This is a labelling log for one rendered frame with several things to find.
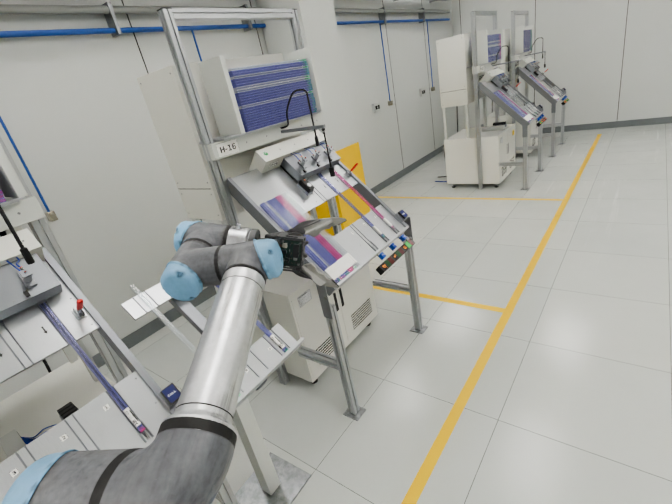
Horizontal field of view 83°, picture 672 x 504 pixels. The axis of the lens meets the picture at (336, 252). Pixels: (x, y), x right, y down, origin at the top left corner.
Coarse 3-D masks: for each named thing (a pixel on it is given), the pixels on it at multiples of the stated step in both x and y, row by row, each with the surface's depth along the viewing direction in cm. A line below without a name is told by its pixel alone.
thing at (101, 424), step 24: (120, 384) 111; (144, 384) 113; (96, 408) 105; (120, 408) 107; (144, 408) 110; (48, 432) 98; (72, 432) 100; (96, 432) 102; (120, 432) 104; (24, 456) 94; (0, 480) 89
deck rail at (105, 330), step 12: (48, 252) 122; (60, 276) 120; (72, 288) 119; (84, 300) 119; (96, 312) 118; (108, 336) 116; (120, 348) 115; (132, 360) 115; (132, 372) 118; (144, 372) 114; (156, 384) 114
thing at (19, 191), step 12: (0, 144) 108; (0, 156) 108; (0, 168) 110; (12, 168) 110; (0, 180) 116; (12, 180) 110; (12, 192) 114; (24, 192) 113; (0, 204) 109; (60, 408) 133; (72, 408) 132; (12, 432) 129; (0, 444) 125; (12, 444) 124; (24, 444) 123
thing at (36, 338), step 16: (64, 288) 119; (48, 304) 115; (64, 304) 117; (16, 320) 109; (32, 320) 111; (48, 320) 112; (64, 320) 114; (80, 320) 116; (0, 336) 105; (16, 336) 107; (32, 336) 109; (48, 336) 110; (80, 336) 114; (0, 352) 103; (16, 352) 105; (32, 352) 106; (48, 352) 108; (0, 368) 101; (16, 368) 103
